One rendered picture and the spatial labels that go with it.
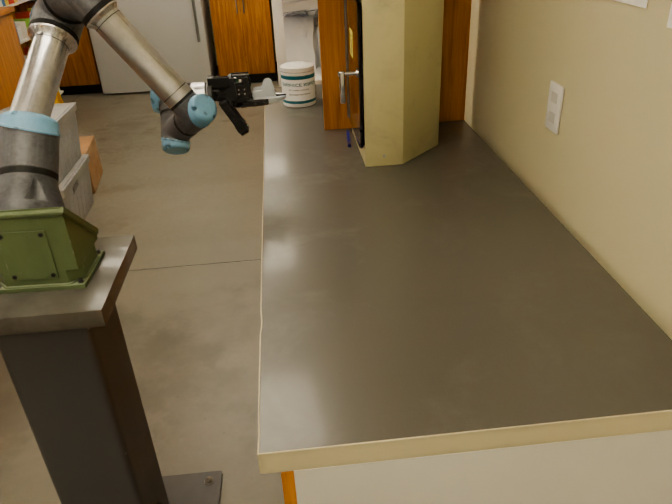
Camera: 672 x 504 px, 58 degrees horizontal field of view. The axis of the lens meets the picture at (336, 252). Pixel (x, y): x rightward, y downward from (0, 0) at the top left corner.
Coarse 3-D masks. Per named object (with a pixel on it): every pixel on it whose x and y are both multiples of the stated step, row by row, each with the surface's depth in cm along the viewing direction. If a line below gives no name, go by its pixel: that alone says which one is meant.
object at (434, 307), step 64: (320, 128) 210; (448, 128) 204; (320, 192) 162; (384, 192) 160; (448, 192) 159; (512, 192) 157; (320, 256) 132; (384, 256) 131; (448, 256) 130; (512, 256) 129; (576, 256) 128; (320, 320) 112; (384, 320) 111; (448, 320) 110; (512, 320) 109; (576, 320) 108; (640, 320) 107; (320, 384) 97; (384, 384) 96; (448, 384) 95; (512, 384) 95; (576, 384) 94; (640, 384) 93; (320, 448) 85; (384, 448) 86; (448, 448) 88
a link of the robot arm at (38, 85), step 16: (32, 16) 146; (48, 16) 144; (32, 32) 146; (48, 32) 145; (64, 32) 146; (80, 32) 151; (32, 48) 144; (48, 48) 144; (64, 48) 147; (32, 64) 142; (48, 64) 143; (64, 64) 148; (32, 80) 140; (48, 80) 142; (16, 96) 139; (32, 96) 139; (48, 96) 142; (48, 112) 142
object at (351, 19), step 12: (348, 0) 174; (348, 12) 177; (348, 24) 179; (360, 24) 158; (348, 36) 182; (360, 36) 159; (348, 48) 185; (360, 48) 161; (348, 60) 188; (360, 60) 162; (360, 72) 164; (348, 84) 194; (360, 84) 166; (360, 96) 167; (360, 108) 169; (360, 120) 170; (360, 132) 172; (360, 144) 174
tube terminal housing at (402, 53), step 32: (384, 0) 155; (416, 0) 159; (384, 32) 159; (416, 32) 164; (384, 64) 163; (416, 64) 168; (384, 96) 167; (416, 96) 173; (352, 128) 203; (384, 128) 172; (416, 128) 178; (384, 160) 176
